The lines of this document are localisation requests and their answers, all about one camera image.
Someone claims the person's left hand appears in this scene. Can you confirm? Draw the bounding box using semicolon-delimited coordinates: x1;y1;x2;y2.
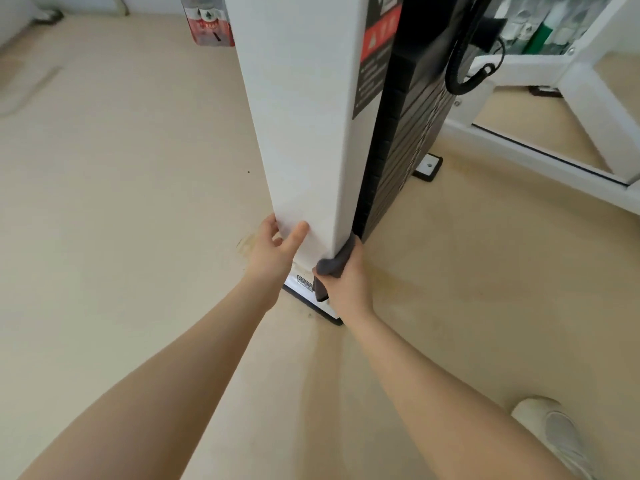
243;213;310;313

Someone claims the person's right hand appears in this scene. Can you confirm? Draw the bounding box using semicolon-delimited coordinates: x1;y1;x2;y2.
312;236;375;325

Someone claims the dark grey cleaning cloth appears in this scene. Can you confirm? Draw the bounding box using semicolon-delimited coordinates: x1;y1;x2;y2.
312;233;357;303

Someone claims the white gym machine frame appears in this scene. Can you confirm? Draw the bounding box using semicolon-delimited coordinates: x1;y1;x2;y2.
222;0;640;327

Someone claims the person's left forearm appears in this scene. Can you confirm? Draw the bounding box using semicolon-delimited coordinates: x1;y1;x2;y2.
19;289;281;480

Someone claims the person's right forearm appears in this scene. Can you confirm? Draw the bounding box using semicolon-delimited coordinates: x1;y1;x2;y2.
345;309;571;480

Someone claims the red triangle warning label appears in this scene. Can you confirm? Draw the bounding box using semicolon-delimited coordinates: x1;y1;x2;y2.
352;0;403;121

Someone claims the white sneaker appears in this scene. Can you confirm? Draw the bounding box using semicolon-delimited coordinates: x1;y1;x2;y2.
511;397;596;480

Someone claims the stack of water bottle packs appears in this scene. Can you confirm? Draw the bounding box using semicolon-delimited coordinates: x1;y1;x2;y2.
179;0;616;57

